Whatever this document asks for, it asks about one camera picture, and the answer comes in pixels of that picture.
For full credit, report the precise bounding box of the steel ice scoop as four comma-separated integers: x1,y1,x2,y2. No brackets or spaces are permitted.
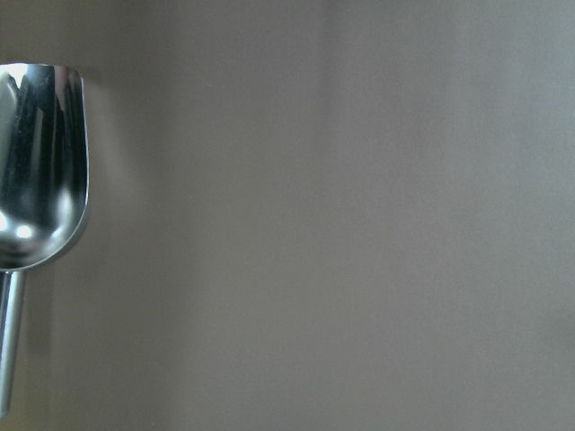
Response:
1,63,89,417

